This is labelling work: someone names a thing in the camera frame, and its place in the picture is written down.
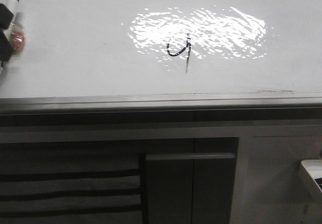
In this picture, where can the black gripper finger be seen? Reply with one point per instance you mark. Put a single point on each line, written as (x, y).
(6, 17)
(6, 48)

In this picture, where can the white whiteboard marker pen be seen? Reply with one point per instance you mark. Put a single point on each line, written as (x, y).
(16, 31)

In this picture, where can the grey striped slatted panel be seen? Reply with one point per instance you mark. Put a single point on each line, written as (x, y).
(60, 185)

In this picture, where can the grey cabinet door panel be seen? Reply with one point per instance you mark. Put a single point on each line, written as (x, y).
(190, 188)

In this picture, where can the white box at right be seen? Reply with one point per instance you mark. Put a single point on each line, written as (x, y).
(310, 174)

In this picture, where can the white whiteboard with metal frame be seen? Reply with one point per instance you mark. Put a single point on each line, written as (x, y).
(119, 54)

